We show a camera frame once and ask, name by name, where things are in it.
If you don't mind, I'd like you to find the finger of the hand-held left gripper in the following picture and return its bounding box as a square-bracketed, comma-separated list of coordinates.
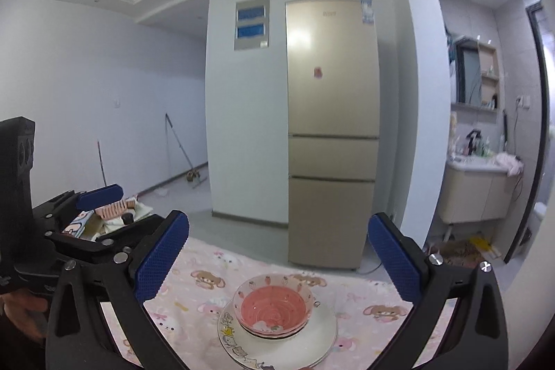
[34, 183, 125, 225]
[47, 216, 166, 267]

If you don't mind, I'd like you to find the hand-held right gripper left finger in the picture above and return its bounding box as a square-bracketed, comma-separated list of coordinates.
[45, 210, 190, 370]

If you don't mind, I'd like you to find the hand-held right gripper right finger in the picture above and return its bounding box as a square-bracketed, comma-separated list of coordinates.
[368, 212, 509, 370]

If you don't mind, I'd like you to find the pink carrot print bowl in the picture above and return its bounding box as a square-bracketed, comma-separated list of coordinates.
[237, 316, 310, 340]
[232, 275, 315, 333]

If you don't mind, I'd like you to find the person's left hand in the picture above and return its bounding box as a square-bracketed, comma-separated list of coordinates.
[0, 292, 49, 341]

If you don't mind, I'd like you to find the pink toothed rack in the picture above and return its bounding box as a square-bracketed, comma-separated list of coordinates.
[95, 199, 136, 220]

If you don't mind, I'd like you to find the blue white carton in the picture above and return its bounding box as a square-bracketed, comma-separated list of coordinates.
[63, 210, 97, 241]

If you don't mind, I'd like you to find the thin upright stick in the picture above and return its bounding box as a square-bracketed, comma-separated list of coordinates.
[97, 140, 107, 186]

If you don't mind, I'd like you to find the pink cartoon printed tablecloth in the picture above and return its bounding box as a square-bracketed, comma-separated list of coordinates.
[97, 235, 460, 370]

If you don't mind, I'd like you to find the yellow floor item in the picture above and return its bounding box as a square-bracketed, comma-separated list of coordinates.
[469, 236, 495, 253]

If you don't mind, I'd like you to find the beige bathroom vanity cabinet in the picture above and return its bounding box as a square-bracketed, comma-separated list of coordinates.
[438, 160, 518, 225]

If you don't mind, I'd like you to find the gold three-door fridge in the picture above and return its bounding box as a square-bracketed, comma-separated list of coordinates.
[285, 0, 381, 271]

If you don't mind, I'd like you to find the pale plush figurine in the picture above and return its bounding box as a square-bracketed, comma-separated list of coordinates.
[449, 113, 460, 156]

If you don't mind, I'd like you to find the row of toiletry bottles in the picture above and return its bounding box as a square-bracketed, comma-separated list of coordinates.
[460, 136, 496, 157]

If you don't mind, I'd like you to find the black bathroom faucet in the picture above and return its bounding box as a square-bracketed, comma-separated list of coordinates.
[466, 129, 482, 156]

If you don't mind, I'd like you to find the white pink towel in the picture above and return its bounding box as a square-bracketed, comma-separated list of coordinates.
[494, 152, 524, 177]

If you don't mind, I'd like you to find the bathroom mirror cabinet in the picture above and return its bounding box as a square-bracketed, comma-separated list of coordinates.
[450, 35, 498, 113]

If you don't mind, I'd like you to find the leaning metal-handled mop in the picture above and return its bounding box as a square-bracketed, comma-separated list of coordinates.
[164, 113, 209, 189]

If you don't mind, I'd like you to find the black bathroom door frame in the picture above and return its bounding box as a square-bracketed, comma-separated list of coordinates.
[503, 1, 555, 264]

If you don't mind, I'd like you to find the grey wall electrical panel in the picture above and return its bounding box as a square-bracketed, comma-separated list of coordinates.
[234, 0, 270, 51]

